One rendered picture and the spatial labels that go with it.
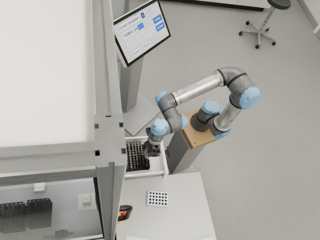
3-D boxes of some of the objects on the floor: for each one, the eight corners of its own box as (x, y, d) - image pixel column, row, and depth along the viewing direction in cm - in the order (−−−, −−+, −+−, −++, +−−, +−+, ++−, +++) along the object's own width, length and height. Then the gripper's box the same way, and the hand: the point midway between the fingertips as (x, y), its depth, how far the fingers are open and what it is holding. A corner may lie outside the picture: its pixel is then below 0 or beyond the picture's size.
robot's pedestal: (181, 145, 262) (205, 105, 198) (195, 171, 249) (224, 136, 185) (155, 155, 251) (172, 115, 187) (168, 182, 239) (190, 149, 175)
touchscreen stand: (160, 112, 279) (183, 41, 194) (133, 137, 257) (145, 69, 171) (127, 86, 290) (135, 8, 205) (99, 108, 268) (95, 31, 182)
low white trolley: (175, 199, 231) (200, 171, 167) (189, 277, 200) (226, 279, 137) (111, 207, 218) (112, 180, 154) (116, 292, 187) (120, 302, 123)
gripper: (145, 149, 123) (140, 165, 141) (166, 147, 126) (159, 163, 144) (143, 134, 127) (138, 151, 145) (164, 132, 130) (156, 149, 148)
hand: (148, 152), depth 145 cm, fingers open, 3 cm apart
